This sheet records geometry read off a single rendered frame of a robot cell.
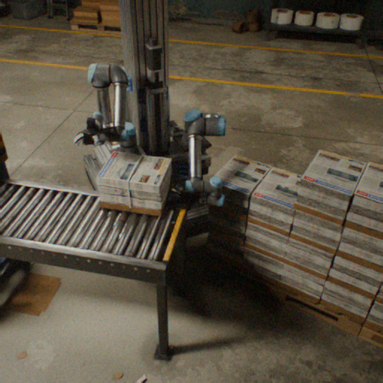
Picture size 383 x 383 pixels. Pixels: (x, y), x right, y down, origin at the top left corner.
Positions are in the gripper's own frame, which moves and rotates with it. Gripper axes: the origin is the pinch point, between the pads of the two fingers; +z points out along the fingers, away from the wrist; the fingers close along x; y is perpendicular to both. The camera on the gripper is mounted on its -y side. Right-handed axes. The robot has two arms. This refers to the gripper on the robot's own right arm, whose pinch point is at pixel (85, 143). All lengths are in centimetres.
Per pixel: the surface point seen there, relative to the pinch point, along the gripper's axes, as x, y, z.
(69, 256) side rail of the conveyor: 0, 46, 41
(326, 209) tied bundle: -138, 14, 13
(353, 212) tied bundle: -150, 9, 19
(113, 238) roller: -21, 41, 28
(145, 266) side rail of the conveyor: -41, 39, 48
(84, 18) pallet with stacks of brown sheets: 136, 120, -625
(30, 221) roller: 28, 48, 15
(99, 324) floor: -15, 123, 28
